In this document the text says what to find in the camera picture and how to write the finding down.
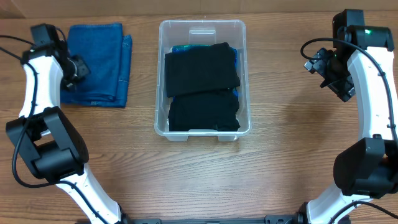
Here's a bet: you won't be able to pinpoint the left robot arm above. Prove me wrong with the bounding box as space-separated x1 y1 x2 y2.
6 24 132 223

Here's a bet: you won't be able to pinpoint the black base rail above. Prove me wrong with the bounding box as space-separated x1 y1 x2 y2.
118 215 297 224

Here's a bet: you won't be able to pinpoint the blue denim jeans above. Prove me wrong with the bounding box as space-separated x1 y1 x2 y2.
60 23 132 108

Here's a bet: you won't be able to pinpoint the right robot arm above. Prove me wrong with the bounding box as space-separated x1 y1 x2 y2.
265 9 397 223

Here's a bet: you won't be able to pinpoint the clear plastic storage bin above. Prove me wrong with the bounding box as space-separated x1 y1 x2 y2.
154 19 251 141

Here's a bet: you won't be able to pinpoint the black cloth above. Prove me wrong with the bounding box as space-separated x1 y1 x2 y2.
164 42 241 98
168 89 240 131

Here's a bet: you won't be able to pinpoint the shiny blue sequin cloth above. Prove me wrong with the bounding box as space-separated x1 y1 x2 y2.
170 43 240 98

